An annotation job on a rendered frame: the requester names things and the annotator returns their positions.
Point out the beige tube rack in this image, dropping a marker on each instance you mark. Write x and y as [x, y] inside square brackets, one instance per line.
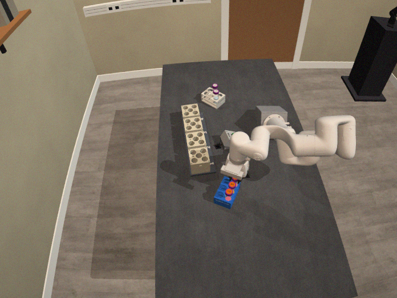
[208, 97]

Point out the blue tube rack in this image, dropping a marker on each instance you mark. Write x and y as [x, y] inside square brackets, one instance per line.
[219, 197]

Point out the beige bucket adapter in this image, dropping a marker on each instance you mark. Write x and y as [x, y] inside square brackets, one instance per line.
[192, 124]
[195, 140]
[199, 160]
[191, 112]

